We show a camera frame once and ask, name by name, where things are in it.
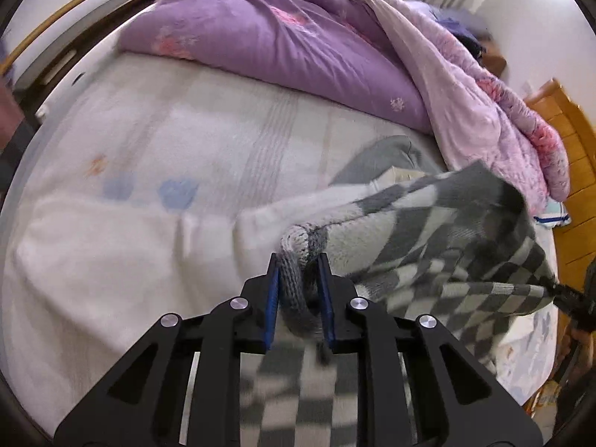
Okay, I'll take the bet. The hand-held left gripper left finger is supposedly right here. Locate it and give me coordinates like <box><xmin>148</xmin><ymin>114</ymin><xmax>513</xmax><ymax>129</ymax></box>
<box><xmin>53</xmin><ymin>253</ymin><xmax>280</xmax><ymax>447</ymax></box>

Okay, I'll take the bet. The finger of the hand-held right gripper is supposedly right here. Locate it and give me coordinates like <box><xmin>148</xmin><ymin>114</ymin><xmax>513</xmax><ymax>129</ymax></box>
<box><xmin>541</xmin><ymin>276</ymin><xmax>588</xmax><ymax>314</ymax></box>

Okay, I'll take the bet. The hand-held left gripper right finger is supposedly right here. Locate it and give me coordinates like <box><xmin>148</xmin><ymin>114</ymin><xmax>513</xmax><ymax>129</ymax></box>
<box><xmin>317</xmin><ymin>253</ymin><xmax>544</xmax><ymax>447</ymax></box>

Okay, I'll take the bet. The grey white checkered sweater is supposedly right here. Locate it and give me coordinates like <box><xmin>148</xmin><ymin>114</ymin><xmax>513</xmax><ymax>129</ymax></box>
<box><xmin>235</xmin><ymin>161</ymin><xmax>558</xmax><ymax>447</ymax></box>

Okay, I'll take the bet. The white blue striped pillow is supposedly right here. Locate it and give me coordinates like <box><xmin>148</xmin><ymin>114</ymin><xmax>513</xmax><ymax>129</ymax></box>
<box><xmin>532</xmin><ymin>199</ymin><xmax>571</xmax><ymax>230</ymax></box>

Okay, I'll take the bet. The wooden headboard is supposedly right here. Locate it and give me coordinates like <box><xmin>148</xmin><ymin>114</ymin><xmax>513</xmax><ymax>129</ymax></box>
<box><xmin>525</xmin><ymin>78</ymin><xmax>596</xmax><ymax>289</ymax></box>

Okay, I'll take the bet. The grey garment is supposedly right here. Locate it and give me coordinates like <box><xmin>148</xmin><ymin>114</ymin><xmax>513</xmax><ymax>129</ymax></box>
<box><xmin>330</xmin><ymin>135</ymin><xmax>441</xmax><ymax>188</ymax></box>

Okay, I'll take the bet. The bed with white printed sheet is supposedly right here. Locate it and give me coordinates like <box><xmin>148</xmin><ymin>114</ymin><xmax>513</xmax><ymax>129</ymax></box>
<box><xmin>0</xmin><ymin>50</ymin><xmax>560</xmax><ymax>439</ymax></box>

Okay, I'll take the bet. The purple floral quilt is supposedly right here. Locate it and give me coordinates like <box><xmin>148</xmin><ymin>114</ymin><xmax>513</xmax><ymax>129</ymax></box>
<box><xmin>118</xmin><ymin>0</ymin><xmax>571</xmax><ymax>204</ymax></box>

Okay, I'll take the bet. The dark blue cloth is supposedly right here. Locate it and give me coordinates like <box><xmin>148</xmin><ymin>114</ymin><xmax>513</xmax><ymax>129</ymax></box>
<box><xmin>435</xmin><ymin>6</ymin><xmax>495</xmax><ymax>59</ymax></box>

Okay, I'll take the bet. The curved golden rail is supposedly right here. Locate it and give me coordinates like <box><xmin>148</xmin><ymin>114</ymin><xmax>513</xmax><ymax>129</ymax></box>
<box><xmin>0</xmin><ymin>0</ymin><xmax>169</xmax><ymax>76</ymax></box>

